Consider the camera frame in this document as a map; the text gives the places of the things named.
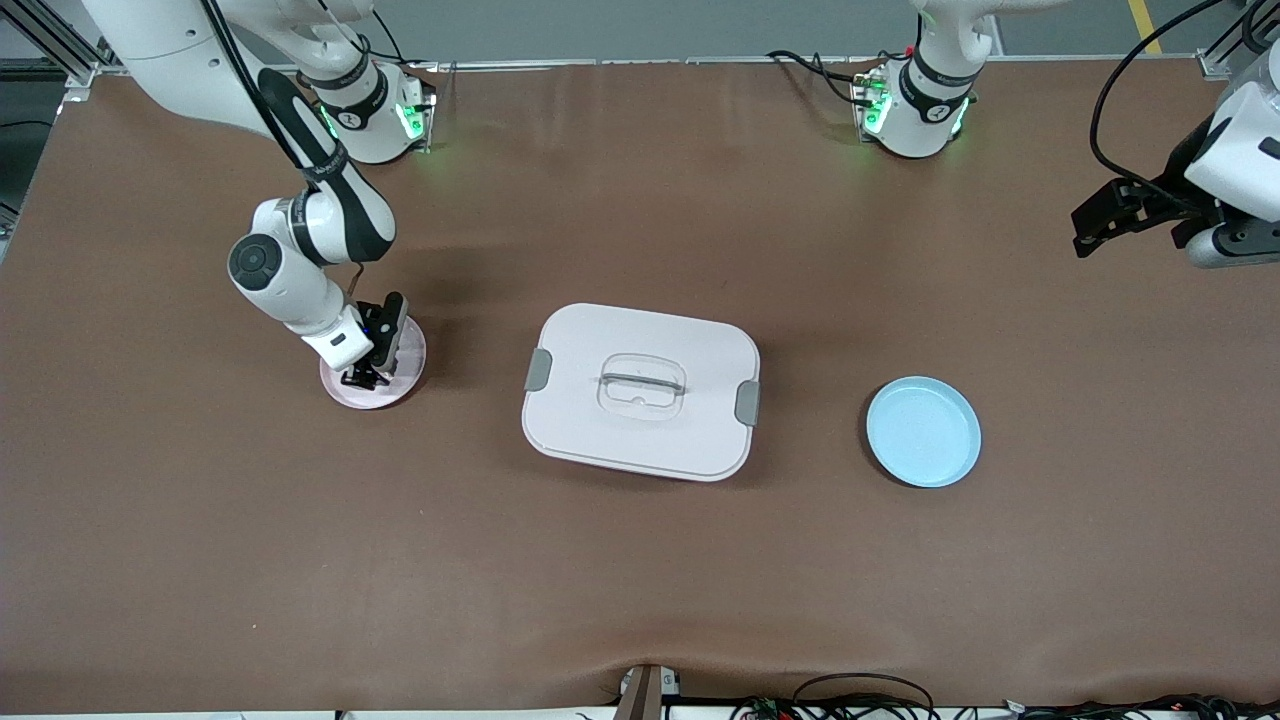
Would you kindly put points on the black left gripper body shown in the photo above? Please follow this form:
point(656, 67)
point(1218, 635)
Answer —
point(1163, 190)

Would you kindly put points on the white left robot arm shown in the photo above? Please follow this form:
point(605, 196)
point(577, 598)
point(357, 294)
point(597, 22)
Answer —
point(925, 110)

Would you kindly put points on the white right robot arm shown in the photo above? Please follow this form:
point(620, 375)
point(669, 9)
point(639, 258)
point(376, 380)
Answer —
point(290, 280)

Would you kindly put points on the pink round plate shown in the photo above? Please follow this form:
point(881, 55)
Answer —
point(402, 385)

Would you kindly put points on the pink container with white lid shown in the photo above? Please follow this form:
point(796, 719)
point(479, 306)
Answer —
point(640, 400)

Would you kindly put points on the light blue round plate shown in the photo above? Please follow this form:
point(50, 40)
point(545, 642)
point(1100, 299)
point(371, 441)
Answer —
point(923, 432)

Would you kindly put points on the brown table mat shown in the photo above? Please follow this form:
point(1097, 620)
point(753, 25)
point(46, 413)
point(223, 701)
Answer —
point(640, 580)

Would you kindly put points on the aluminium frame profile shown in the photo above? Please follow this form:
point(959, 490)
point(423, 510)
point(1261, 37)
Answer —
point(1235, 45)
point(60, 45)

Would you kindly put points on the grey metal table bracket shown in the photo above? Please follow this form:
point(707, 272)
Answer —
point(645, 695)

